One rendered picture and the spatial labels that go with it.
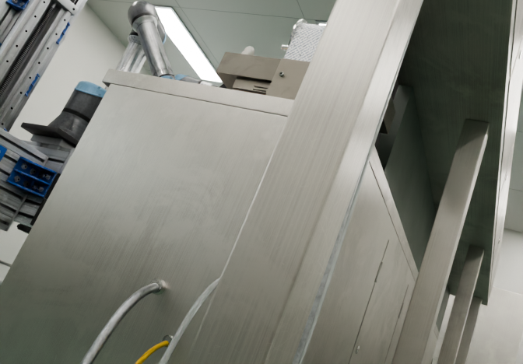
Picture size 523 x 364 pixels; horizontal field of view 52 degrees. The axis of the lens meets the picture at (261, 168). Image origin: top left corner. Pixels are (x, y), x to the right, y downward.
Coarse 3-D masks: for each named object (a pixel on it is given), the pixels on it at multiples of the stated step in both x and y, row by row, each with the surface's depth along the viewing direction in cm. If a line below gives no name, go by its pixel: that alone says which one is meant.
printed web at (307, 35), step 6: (300, 24) 153; (306, 24) 153; (312, 24) 153; (300, 30) 151; (306, 30) 150; (312, 30) 149; (318, 30) 149; (294, 36) 151; (300, 36) 150; (306, 36) 149; (312, 36) 148; (318, 36) 148; (294, 42) 150; (300, 42) 149; (306, 42) 148; (312, 42) 147
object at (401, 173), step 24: (408, 96) 132; (408, 120) 136; (384, 144) 129; (408, 144) 141; (384, 168) 126; (408, 168) 148; (408, 192) 154; (408, 216) 162; (432, 216) 201; (408, 240) 170
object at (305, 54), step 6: (288, 48) 149; (294, 48) 149; (300, 48) 148; (306, 48) 147; (312, 48) 146; (288, 54) 148; (294, 54) 148; (300, 54) 147; (306, 54) 146; (312, 54) 146; (300, 60) 146; (306, 60) 146
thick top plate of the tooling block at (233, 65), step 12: (228, 60) 128; (240, 60) 127; (252, 60) 126; (264, 60) 124; (276, 60) 123; (216, 72) 128; (228, 72) 127; (240, 72) 125; (252, 72) 124; (264, 72) 123; (228, 84) 132; (384, 120) 118; (384, 132) 123
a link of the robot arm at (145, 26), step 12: (132, 12) 201; (144, 12) 200; (156, 12) 209; (132, 24) 201; (144, 24) 199; (156, 24) 205; (144, 36) 197; (156, 36) 198; (144, 48) 197; (156, 48) 195; (156, 60) 193; (168, 60) 196; (156, 72) 191; (168, 72) 191
